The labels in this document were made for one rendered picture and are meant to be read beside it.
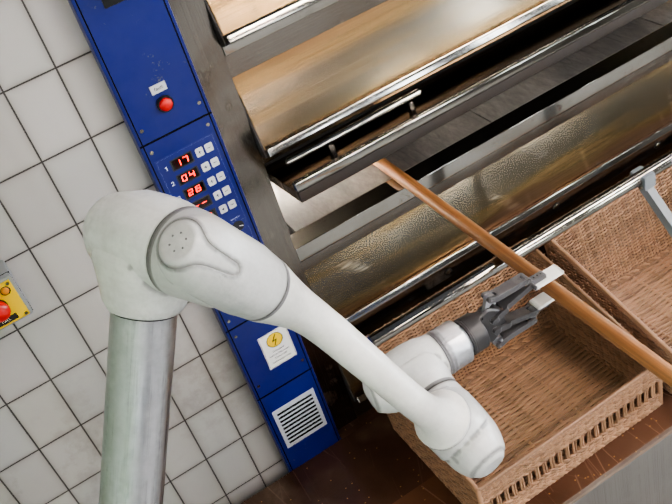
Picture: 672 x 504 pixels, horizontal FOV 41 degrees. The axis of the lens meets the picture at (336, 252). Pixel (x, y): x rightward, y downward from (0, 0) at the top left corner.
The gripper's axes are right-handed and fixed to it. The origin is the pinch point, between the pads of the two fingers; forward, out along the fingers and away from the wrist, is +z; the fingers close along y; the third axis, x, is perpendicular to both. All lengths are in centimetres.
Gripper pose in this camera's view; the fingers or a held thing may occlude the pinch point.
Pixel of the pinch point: (547, 286)
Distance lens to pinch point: 177.7
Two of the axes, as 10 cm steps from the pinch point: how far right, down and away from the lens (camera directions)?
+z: 8.4, -4.8, 2.5
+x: 4.8, 4.5, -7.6
